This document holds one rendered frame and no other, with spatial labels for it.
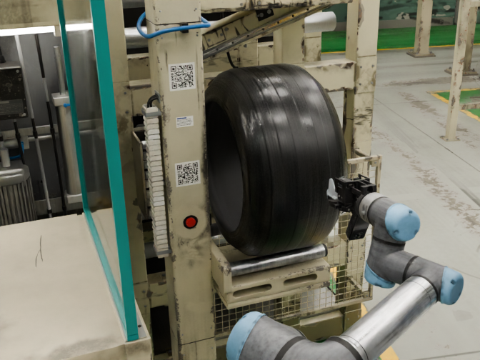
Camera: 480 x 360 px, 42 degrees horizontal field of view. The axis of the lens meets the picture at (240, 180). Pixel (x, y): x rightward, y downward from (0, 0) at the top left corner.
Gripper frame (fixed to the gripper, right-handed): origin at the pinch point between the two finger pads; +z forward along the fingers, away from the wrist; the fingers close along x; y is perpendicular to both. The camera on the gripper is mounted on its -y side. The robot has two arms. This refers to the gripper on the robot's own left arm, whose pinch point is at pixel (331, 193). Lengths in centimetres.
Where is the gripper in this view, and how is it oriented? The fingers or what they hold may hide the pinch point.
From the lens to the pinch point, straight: 172.3
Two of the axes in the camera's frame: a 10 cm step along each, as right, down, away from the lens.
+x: -9.4, 1.5, -3.1
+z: -3.4, -2.4, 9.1
